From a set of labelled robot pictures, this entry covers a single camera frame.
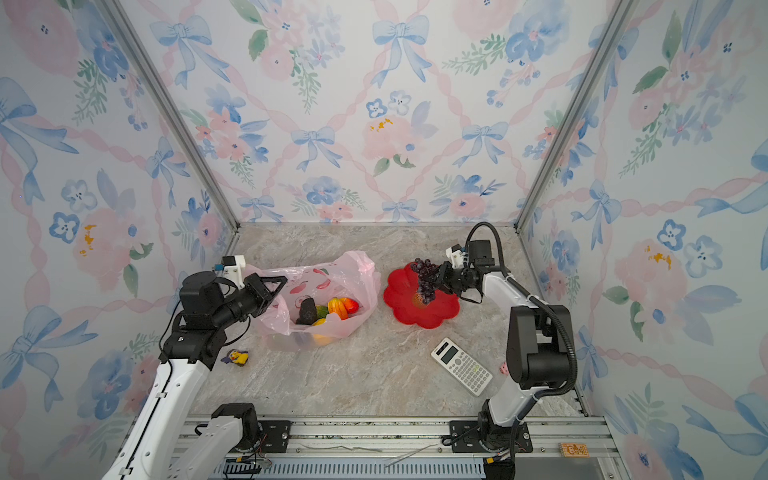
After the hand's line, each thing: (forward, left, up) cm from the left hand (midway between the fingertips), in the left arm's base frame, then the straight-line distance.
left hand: (287, 275), depth 71 cm
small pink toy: (-23, -45, +5) cm, 51 cm away
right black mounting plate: (-30, -43, -25) cm, 58 cm away
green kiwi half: (+3, -4, -23) cm, 24 cm away
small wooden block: (-32, -69, -27) cm, 80 cm away
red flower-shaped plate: (+12, -29, -28) cm, 42 cm away
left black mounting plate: (-29, +4, -27) cm, 40 cm away
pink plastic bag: (+6, -3, -22) cm, 23 cm away
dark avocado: (0, -1, -19) cm, 19 cm away
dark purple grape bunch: (+12, -36, -15) cm, 40 cm away
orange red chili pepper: (+3, -8, -20) cm, 21 cm away
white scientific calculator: (-12, -45, -27) cm, 54 cm away
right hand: (+11, -36, -16) cm, 41 cm away
